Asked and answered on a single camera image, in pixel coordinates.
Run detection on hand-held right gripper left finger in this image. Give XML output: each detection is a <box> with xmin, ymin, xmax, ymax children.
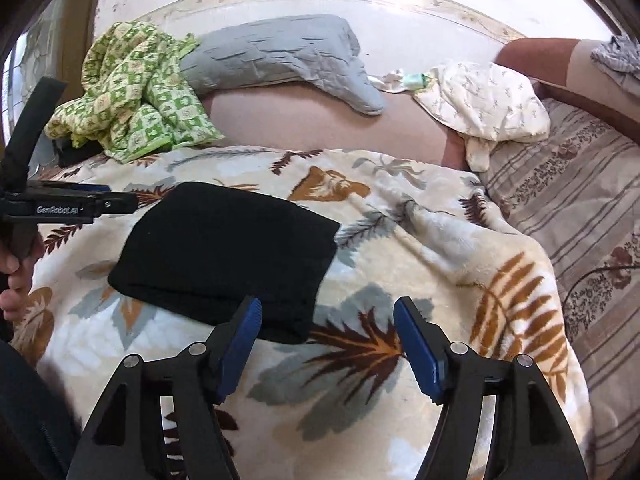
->
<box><xmin>65</xmin><ymin>295</ymin><xmax>263</xmax><ymax>480</ymax></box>

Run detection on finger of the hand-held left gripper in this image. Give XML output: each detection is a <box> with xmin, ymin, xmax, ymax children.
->
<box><xmin>70</xmin><ymin>185</ymin><xmax>139</xmax><ymax>217</ymax></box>

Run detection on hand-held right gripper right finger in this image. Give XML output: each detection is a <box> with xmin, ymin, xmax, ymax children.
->
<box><xmin>392</xmin><ymin>296</ymin><xmax>590</xmax><ymax>480</ymax></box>

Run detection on black pants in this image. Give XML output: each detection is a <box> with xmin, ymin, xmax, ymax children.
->
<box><xmin>107</xmin><ymin>181</ymin><xmax>341</xmax><ymax>345</ymax></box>

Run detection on person's left hand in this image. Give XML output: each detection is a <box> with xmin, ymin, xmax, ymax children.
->
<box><xmin>0</xmin><ymin>237</ymin><xmax>46</xmax><ymax>321</ymax></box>

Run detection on green patterned blanket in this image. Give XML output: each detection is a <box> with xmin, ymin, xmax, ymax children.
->
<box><xmin>44</xmin><ymin>21</ymin><xmax>226</xmax><ymax>164</ymax></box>

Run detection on leaf print blanket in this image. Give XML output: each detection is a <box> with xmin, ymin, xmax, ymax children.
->
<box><xmin>10</xmin><ymin>145</ymin><xmax>593</xmax><ymax>480</ymax></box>

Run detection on glass panel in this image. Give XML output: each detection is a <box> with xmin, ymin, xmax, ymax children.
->
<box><xmin>10</xmin><ymin>15</ymin><xmax>66</xmax><ymax>141</ymax></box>

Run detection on person's dark clothing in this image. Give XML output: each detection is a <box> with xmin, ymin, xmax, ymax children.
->
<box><xmin>0</xmin><ymin>340</ymin><xmax>86</xmax><ymax>480</ymax></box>

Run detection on brown striped bed sheet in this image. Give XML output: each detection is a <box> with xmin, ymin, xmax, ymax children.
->
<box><xmin>480</xmin><ymin>97</ymin><xmax>640</xmax><ymax>480</ymax></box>

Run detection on grey quilted pillow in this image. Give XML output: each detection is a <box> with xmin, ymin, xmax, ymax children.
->
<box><xmin>179</xmin><ymin>15</ymin><xmax>387</xmax><ymax>117</ymax></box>

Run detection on white patterned cloth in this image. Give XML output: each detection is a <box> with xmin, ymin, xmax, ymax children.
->
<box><xmin>412</xmin><ymin>61</ymin><xmax>551</xmax><ymax>171</ymax></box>

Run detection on small white cloth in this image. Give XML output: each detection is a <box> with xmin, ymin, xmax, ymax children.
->
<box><xmin>369</xmin><ymin>69</ymin><xmax>407</xmax><ymax>94</ymax></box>

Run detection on brown headboard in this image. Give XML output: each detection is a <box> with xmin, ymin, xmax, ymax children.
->
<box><xmin>495</xmin><ymin>37</ymin><xmax>640</xmax><ymax>131</ymax></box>

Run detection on grey crumpled cloth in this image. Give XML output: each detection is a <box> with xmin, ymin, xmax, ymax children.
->
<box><xmin>591</xmin><ymin>35</ymin><xmax>640</xmax><ymax>86</ymax></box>

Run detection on black cable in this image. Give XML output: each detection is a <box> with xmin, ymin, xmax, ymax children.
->
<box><xmin>561</xmin><ymin>262</ymin><xmax>640</xmax><ymax>331</ymax></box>

